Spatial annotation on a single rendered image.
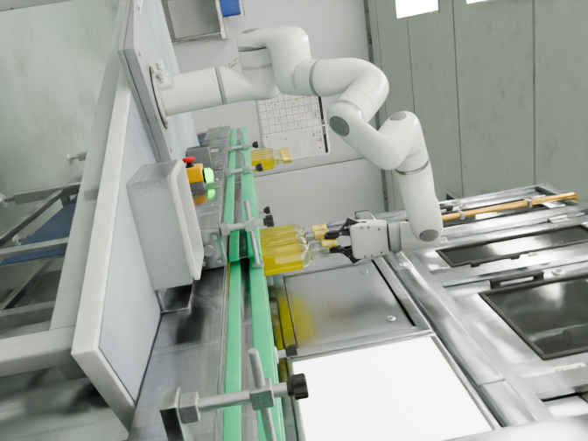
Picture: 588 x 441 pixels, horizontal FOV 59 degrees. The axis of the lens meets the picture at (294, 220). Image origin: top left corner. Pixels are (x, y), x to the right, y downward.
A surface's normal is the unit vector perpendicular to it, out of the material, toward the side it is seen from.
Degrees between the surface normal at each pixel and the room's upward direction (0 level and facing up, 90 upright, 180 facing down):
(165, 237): 90
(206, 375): 90
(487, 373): 90
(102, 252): 90
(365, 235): 107
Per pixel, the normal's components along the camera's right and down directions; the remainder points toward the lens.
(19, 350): -0.09, -0.71
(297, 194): 0.10, 0.30
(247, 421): -0.15, -0.94
